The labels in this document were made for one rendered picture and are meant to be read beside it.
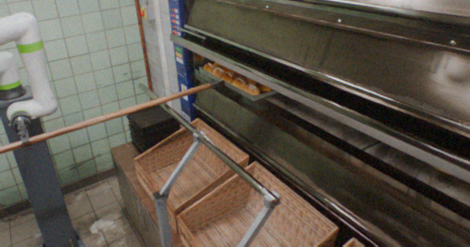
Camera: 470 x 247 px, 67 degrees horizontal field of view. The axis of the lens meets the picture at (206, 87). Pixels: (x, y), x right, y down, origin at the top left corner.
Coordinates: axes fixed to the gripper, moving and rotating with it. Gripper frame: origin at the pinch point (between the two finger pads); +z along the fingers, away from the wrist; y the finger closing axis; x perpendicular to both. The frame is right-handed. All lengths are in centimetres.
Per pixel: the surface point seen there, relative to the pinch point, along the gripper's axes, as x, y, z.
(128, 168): -50, 62, -42
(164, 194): -44, 24, 38
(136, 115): -67, 35, -59
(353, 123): -85, -21, 97
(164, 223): -42, 39, 39
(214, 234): -67, 61, 38
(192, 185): -76, 61, -1
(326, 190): -99, 23, 77
